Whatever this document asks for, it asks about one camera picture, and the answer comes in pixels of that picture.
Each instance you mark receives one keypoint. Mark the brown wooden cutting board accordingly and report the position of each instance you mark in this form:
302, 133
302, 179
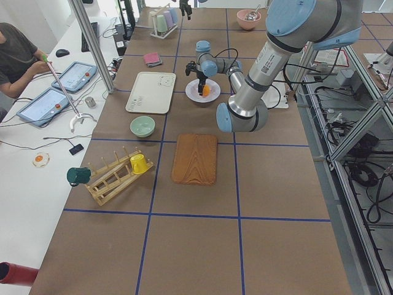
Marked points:
195, 159

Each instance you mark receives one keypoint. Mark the dark green mug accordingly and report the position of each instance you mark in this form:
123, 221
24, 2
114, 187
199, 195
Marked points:
76, 176

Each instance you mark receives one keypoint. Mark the pink reaching stick tool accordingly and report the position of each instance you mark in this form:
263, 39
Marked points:
79, 116

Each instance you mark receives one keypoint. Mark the person in grey shirt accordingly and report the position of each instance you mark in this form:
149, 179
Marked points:
21, 61

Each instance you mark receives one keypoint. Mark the blue teach pendant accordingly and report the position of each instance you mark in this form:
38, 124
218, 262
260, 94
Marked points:
76, 76
44, 107

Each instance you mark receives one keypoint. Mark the pastel green cup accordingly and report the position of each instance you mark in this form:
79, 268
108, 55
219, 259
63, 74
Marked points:
161, 24

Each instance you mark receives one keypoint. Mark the pink and grey cloth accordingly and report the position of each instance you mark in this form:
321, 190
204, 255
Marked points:
152, 59

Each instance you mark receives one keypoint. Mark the wooden cup holder rack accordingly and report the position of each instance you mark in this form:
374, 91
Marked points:
153, 22

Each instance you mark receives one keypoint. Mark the white round plate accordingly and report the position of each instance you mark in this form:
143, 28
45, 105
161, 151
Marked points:
213, 92

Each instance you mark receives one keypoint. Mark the yellow mug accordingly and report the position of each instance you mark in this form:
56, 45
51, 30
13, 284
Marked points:
139, 164

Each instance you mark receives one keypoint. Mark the metal spoon in bowl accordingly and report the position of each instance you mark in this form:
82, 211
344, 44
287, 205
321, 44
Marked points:
252, 15

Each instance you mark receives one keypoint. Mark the green ceramic bowl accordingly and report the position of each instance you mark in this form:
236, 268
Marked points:
142, 126

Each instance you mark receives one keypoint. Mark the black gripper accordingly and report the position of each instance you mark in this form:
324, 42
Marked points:
201, 75

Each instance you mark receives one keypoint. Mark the blue teach pendant near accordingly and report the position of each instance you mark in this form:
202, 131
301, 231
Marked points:
44, 107

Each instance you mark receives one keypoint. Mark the orange fruit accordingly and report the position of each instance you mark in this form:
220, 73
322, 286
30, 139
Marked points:
206, 91

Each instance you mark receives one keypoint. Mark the pastel purple cup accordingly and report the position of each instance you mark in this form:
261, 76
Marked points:
168, 18

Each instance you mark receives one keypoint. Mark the cream bear serving tray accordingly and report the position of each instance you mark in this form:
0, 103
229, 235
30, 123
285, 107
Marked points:
151, 93

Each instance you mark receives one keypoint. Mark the blue teach pendant far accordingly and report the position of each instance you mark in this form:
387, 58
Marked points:
76, 76

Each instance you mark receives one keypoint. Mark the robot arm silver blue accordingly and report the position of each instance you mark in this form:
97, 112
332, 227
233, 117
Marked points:
291, 26

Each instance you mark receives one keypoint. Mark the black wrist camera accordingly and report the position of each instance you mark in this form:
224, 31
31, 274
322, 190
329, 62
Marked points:
190, 68

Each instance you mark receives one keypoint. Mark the red cylinder object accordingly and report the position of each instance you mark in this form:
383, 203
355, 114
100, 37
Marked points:
14, 274

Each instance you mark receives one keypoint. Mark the aluminium frame post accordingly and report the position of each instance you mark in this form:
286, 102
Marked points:
85, 26

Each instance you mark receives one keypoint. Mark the pastel blue cup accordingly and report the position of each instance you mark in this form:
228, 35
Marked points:
173, 15

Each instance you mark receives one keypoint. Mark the aluminium frame side rail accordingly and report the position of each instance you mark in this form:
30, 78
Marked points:
349, 125

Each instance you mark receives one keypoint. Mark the fried egg coaster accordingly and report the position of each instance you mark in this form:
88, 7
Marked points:
41, 159

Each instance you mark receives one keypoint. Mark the pink bowl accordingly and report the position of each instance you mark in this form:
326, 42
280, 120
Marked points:
245, 23

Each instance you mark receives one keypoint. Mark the black computer mouse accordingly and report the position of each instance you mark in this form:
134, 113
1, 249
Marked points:
61, 53

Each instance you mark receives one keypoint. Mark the wooden dish drying rack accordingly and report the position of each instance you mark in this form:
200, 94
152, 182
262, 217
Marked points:
112, 178

